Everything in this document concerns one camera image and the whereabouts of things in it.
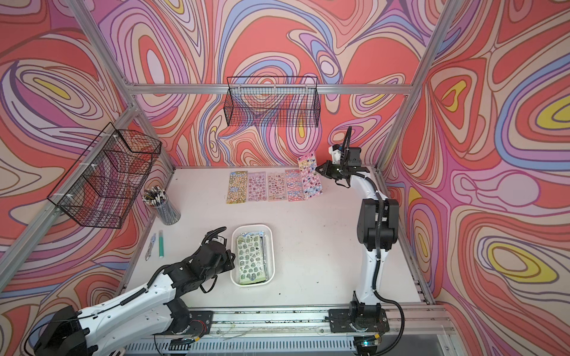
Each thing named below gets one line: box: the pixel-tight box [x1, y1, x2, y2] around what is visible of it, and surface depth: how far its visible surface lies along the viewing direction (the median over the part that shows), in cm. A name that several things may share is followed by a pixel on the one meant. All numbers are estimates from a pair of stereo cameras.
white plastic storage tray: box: [230, 223, 276, 288], surface depth 88 cm
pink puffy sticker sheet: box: [247, 171, 268, 202], surface depth 113 cm
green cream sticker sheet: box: [236, 232, 266, 285], surface depth 87 cm
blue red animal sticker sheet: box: [285, 169, 306, 202], surface depth 113 cm
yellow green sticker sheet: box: [226, 170, 248, 204], surface depth 113 cm
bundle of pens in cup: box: [142, 185, 167, 207], surface depth 88 cm
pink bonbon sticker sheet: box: [267, 172, 288, 202], surface depth 113 cm
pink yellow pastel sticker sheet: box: [297, 152, 323, 199], surface depth 101 cm
